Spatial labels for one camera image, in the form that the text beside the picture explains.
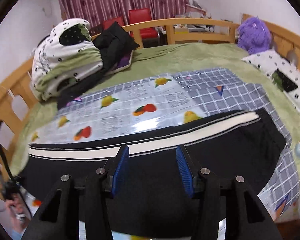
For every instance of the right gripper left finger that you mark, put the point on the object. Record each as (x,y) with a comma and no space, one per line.
(116,170)

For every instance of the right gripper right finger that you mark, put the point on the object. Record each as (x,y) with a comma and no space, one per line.
(188,170)

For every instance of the black pants with white stripe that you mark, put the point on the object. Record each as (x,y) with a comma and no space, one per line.
(151,201)

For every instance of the person's left hand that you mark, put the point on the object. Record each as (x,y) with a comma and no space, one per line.
(19,214)

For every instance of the fruit print plaid mat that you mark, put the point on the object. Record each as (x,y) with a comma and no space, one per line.
(170,100)

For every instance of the black clothes pile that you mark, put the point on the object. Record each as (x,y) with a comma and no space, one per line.
(113,43)

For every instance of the folded white green quilt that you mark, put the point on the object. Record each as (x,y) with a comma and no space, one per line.
(64,58)

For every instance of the black phone on pillow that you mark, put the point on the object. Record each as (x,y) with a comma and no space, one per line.
(283,82)

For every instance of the white dotted pillow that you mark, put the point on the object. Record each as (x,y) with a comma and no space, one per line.
(269,61)

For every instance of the purple plush toy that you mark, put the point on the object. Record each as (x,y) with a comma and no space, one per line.
(254,36)

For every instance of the wooden bed frame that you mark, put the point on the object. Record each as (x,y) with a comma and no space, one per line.
(22,113)

